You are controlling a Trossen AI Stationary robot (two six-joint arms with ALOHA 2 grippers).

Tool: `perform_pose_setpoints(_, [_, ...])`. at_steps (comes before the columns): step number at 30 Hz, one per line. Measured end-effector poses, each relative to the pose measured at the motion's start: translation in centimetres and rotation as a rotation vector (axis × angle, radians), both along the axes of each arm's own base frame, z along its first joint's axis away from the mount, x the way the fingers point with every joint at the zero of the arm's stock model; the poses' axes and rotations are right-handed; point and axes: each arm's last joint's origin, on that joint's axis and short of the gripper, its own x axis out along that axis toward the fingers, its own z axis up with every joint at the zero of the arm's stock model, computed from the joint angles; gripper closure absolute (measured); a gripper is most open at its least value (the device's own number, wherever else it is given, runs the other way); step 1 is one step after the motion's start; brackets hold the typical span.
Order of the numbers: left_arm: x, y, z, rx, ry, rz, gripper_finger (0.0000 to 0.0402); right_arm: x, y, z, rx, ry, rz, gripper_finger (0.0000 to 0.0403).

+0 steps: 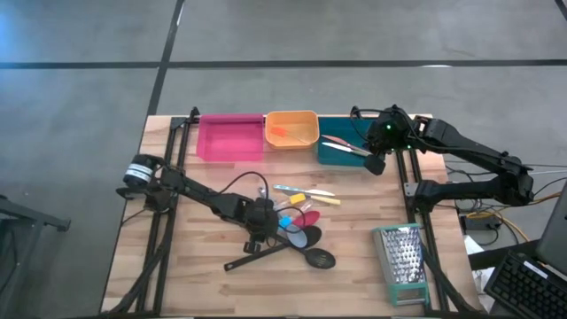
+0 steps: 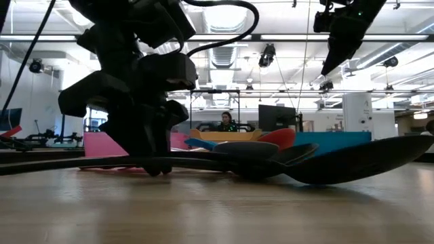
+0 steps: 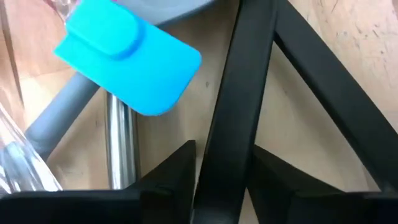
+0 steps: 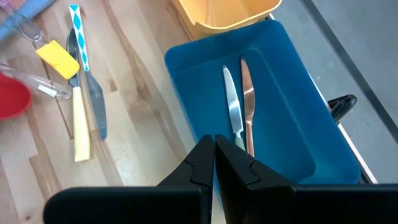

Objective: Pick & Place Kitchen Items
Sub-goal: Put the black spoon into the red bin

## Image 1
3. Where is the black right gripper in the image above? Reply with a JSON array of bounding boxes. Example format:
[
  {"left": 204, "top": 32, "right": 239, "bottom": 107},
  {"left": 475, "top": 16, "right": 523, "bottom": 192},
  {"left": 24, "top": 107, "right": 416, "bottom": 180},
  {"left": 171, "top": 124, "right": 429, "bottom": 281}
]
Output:
[{"left": 363, "top": 108, "right": 416, "bottom": 176}]

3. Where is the yellow mini spatula clear handle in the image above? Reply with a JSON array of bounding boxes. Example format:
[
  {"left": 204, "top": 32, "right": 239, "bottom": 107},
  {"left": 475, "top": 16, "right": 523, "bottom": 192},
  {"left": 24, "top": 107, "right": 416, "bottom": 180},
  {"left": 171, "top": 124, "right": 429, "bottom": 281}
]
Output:
[{"left": 274, "top": 192, "right": 307, "bottom": 209}]

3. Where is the grey spoon blue handle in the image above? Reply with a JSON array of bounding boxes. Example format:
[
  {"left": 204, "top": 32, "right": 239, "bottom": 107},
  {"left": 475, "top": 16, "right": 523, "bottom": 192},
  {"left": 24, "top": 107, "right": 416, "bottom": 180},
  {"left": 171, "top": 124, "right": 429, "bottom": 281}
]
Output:
[{"left": 258, "top": 186, "right": 308, "bottom": 249}]

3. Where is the red silicone spoon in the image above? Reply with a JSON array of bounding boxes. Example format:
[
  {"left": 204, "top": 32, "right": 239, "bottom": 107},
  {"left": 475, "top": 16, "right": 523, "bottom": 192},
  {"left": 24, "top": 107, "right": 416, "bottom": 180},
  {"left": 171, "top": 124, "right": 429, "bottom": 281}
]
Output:
[{"left": 290, "top": 210, "right": 321, "bottom": 230}]

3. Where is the black solid spoon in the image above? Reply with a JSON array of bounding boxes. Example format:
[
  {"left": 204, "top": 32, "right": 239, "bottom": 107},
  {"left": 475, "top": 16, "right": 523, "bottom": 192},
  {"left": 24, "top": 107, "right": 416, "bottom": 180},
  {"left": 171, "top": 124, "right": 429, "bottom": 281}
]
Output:
[{"left": 223, "top": 225, "right": 323, "bottom": 272}]

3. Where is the pink handled knife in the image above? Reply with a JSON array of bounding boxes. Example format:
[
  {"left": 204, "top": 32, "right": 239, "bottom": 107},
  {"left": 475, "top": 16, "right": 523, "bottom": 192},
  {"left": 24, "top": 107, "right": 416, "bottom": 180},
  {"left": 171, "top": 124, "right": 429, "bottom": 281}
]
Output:
[{"left": 322, "top": 134, "right": 371, "bottom": 154}]

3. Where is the green handled knife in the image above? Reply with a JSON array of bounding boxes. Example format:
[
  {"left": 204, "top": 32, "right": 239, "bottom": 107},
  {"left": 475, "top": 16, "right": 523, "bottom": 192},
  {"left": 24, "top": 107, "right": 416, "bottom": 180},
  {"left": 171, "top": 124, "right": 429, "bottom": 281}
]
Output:
[{"left": 321, "top": 141, "right": 372, "bottom": 157}]

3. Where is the yellow handled knife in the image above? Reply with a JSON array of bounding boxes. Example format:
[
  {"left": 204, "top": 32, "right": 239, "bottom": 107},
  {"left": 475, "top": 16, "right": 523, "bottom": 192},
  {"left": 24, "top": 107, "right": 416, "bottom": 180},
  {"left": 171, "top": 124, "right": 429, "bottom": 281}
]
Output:
[{"left": 282, "top": 190, "right": 342, "bottom": 206}]

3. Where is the black slotted spoon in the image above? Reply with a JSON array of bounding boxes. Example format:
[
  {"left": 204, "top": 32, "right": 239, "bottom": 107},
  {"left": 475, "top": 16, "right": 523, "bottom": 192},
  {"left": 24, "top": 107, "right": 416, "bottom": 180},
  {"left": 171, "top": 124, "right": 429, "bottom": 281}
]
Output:
[{"left": 274, "top": 234, "right": 337, "bottom": 270}]

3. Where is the teal plastic bin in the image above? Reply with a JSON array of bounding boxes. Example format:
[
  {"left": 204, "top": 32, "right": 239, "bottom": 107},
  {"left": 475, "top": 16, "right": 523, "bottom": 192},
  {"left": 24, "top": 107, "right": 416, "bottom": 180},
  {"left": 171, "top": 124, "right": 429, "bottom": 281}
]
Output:
[{"left": 316, "top": 115, "right": 385, "bottom": 168}]

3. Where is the pink plastic bin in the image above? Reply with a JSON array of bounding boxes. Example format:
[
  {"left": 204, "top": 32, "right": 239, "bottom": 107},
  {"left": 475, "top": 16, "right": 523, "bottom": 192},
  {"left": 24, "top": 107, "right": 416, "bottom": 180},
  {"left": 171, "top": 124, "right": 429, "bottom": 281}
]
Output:
[{"left": 196, "top": 113, "right": 266, "bottom": 163}]

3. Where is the orange plastic bin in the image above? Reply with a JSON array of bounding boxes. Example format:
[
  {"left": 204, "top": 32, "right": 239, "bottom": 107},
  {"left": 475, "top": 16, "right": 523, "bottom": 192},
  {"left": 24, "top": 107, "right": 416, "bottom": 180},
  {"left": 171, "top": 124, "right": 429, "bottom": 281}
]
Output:
[{"left": 264, "top": 110, "right": 320, "bottom": 151}]

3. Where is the black power strip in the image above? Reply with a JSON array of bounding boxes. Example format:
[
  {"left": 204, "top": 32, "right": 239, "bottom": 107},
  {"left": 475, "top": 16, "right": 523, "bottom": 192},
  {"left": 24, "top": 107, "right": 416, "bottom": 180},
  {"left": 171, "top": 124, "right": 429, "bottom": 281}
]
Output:
[{"left": 460, "top": 214, "right": 491, "bottom": 231}]

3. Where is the metal box grater teal trim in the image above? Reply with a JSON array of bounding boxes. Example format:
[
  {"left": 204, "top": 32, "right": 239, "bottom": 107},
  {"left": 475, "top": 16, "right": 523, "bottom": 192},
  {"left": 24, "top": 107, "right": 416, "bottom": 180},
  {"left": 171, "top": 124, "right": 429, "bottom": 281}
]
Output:
[{"left": 370, "top": 222, "right": 431, "bottom": 307}]

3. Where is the black side desk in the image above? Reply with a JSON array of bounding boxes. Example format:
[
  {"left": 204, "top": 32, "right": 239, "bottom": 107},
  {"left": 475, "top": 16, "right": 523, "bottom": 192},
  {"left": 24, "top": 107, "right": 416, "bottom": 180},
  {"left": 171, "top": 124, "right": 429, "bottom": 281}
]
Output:
[{"left": 468, "top": 238, "right": 542, "bottom": 272}]

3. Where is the grey laptop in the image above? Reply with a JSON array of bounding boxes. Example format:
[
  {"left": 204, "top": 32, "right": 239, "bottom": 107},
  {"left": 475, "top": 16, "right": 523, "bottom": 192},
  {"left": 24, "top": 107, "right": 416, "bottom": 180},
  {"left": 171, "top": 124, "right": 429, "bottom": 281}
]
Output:
[{"left": 534, "top": 181, "right": 567, "bottom": 276}]

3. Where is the black computer keyboard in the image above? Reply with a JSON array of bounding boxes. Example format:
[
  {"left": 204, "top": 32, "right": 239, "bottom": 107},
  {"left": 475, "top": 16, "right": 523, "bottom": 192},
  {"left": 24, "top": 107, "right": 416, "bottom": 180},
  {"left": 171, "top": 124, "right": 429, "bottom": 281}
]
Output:
[{"left": 483, "top": 250, "right": 567, "bottom": 319}]

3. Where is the black metal stand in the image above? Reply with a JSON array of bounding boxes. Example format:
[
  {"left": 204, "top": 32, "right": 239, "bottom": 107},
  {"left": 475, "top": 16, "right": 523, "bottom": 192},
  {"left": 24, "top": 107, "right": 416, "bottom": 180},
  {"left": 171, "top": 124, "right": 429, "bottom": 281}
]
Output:
[{"left": 0, "top": 194, "right": 72, "bottom": 319}]

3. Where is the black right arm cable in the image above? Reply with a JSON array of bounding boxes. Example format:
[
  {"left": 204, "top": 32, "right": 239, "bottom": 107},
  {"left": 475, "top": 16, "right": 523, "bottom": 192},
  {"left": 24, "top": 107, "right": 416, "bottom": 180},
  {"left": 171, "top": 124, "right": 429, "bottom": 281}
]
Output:
[{"left": 349, "top": 105, "right": 382, "bottom": 134}]

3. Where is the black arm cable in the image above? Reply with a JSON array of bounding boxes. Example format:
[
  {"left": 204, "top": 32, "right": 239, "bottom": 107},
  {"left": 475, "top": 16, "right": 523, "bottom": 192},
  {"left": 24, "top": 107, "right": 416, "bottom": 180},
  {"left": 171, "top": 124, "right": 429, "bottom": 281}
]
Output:
[
  {"left": 219, "top": 171, "right": 307, "bottom": 236},
  {"left": 349, "top": 105, "right": 382, "bottom": 134}
]

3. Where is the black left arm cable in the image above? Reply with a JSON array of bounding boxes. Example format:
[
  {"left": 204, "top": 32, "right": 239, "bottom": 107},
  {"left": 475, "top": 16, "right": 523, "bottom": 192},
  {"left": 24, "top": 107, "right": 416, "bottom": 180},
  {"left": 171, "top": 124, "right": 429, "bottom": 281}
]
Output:
[{"left": 219, "top": 171, "right": 307, "bottom": 236}]

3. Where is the black cable bundle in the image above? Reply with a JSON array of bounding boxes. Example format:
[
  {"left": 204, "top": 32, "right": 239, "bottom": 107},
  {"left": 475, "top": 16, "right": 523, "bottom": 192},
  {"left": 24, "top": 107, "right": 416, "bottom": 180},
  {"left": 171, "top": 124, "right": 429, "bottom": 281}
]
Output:
[{"left": 455, "top": 197, "right": 486, "bottom": 214}]

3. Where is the yellow cable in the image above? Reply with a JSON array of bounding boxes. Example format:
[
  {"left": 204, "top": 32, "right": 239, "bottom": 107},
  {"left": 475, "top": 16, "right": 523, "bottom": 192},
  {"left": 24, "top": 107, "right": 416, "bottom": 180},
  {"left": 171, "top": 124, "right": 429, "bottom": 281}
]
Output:
[{"left": 467, "top": 192, "right": 563, "bottom": 243}]

